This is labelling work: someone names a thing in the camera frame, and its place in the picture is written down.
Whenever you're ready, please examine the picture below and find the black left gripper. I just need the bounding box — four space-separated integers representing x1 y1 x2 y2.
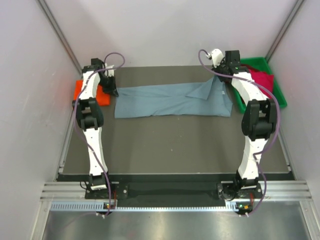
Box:
97 74 118 97

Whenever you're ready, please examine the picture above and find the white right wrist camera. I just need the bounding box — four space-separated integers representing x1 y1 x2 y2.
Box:
206 48 224 68

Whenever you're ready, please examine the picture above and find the blue grey t shirt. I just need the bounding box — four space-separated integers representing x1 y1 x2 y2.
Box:
114 77 233 119

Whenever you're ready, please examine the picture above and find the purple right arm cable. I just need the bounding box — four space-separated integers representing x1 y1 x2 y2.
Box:
198 49 281 216

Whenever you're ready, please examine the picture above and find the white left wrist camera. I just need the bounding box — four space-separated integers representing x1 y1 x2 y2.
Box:
104 63 116 77

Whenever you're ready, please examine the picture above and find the green plastic bin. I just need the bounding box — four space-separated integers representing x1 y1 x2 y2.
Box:
240 57 288 109

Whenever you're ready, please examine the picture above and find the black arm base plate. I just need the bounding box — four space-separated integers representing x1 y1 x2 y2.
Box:
85 182 263 200

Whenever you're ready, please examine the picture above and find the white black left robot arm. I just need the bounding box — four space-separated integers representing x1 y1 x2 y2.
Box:
72 58 119 199

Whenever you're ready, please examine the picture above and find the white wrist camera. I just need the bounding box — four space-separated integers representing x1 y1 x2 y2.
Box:
104 63 116 77
206 48 224 68

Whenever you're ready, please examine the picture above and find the grey slotted cable duct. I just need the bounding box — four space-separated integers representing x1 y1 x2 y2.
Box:
50 201 249 213

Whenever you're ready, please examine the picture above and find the pink t shirt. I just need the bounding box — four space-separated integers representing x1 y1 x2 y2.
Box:
249 70 274 93

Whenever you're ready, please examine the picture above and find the orange folded t shirt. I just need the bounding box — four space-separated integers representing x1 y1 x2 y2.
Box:
73 80 111 107

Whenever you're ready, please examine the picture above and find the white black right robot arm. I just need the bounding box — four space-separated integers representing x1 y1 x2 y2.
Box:
210 48 278 199

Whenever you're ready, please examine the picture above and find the dark red t shirt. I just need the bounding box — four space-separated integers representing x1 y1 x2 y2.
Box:
241 64 257 72

